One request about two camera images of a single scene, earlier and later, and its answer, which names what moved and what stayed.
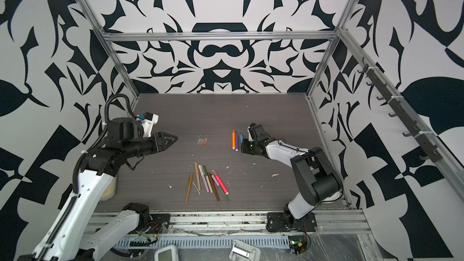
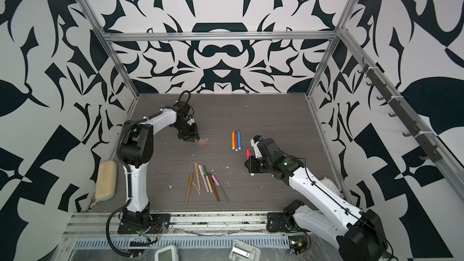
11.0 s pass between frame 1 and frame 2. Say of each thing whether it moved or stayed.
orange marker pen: stayed
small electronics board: stayed
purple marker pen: stayed
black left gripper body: moved
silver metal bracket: stayed
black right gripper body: moved
